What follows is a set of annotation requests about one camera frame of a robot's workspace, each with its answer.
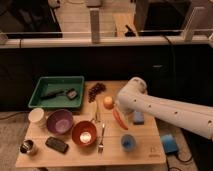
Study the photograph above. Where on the blue sponge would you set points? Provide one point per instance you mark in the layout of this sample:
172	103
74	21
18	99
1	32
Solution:
138	118

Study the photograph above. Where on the wooden table board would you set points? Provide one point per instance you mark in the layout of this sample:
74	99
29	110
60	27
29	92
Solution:
148	149

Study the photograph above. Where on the orange fruit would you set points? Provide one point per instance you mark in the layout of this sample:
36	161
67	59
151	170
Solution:
108	102

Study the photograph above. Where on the purple grapes bunch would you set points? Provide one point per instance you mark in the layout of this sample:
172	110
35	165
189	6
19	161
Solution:
95	90

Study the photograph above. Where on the yellow green corn piece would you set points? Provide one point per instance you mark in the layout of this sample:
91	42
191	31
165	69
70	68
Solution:
96	112

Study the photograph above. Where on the black rectangular phone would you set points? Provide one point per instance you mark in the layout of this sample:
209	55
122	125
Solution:
57	144

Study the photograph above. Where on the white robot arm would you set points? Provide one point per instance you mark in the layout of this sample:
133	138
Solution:
191	117

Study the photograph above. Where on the silver fork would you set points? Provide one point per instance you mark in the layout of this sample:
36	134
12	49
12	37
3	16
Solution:
101	145

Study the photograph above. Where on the blue device on floor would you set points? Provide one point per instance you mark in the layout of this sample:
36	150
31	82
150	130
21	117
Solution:
169	144

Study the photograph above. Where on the red chili pepper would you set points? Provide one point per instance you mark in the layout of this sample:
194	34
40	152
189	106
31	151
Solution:
118	119

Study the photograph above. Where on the red bowl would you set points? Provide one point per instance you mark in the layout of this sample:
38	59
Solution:
84	133

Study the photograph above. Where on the black handled brush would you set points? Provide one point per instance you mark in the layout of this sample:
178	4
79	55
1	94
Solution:
69	93

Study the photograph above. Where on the metal cup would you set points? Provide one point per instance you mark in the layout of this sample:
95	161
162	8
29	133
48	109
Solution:
28	147

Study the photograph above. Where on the small blue cup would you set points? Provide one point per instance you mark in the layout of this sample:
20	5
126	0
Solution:
128	142

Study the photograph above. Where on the purple bowl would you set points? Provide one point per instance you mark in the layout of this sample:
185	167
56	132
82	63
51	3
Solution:
59	122

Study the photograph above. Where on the white paper cup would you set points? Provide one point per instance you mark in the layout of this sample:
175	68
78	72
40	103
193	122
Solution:
37	116

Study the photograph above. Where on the green plastic tray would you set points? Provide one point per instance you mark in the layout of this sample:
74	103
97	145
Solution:
48	84

